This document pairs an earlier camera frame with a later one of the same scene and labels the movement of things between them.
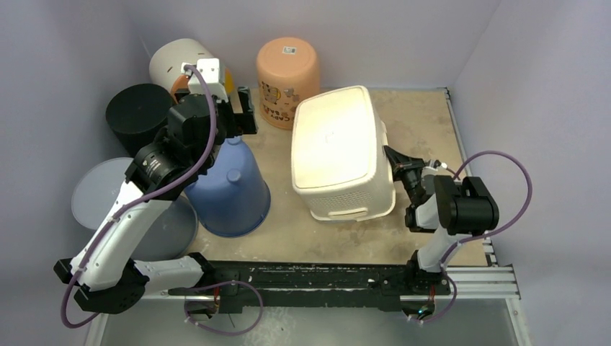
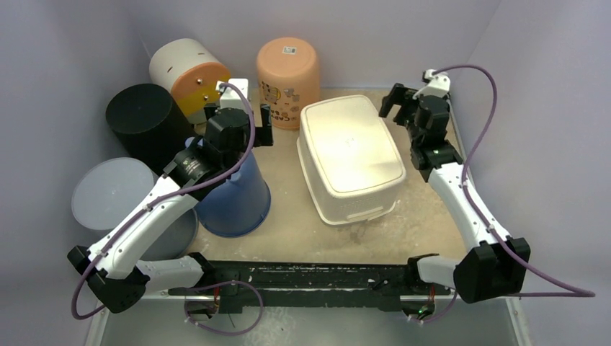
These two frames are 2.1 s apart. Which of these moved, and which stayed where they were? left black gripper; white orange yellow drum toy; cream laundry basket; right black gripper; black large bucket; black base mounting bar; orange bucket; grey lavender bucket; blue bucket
Moved: right black gripper; left black gripper; cream laundry basket
Stayed: white orange yellow drum toy; black large bucket; black base mounting bar; blue bucket; grey lavender bucket; orange bucket
